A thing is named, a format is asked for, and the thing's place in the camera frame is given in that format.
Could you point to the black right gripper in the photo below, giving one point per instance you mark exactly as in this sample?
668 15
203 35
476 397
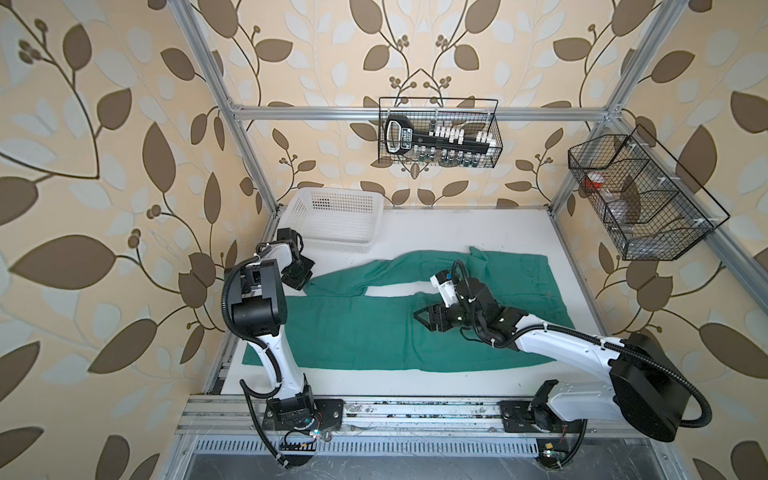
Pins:
432 310

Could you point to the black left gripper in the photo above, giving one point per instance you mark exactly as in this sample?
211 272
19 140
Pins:
297 284

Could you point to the white plastic mesh basket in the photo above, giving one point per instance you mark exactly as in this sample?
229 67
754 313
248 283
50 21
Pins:
335 219

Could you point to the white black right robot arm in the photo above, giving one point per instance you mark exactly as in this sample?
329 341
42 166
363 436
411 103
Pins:
633 379

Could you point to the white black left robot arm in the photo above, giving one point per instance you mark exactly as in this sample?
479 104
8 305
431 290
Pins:
254 309

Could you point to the red capped bottle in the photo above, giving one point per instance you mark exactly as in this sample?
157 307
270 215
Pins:
593 182

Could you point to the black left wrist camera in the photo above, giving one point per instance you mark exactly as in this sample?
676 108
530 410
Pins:
290 235

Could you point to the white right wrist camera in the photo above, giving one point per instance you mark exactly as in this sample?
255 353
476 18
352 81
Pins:
447 286

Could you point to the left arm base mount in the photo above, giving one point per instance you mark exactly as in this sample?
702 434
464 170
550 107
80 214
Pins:
303 423

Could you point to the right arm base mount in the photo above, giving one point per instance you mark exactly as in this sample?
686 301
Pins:
558 441

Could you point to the black handled tool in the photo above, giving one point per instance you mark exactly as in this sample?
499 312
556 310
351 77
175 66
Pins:
401 136

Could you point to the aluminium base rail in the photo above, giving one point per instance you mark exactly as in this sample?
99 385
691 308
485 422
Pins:
397 426

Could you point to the black wire basket centre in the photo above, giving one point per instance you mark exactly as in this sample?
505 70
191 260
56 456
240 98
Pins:
472 113

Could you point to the black wire basket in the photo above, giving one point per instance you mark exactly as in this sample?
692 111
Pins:
652 206
472 113

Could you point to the black wire basket right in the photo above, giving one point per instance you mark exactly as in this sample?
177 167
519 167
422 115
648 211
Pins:
652 206

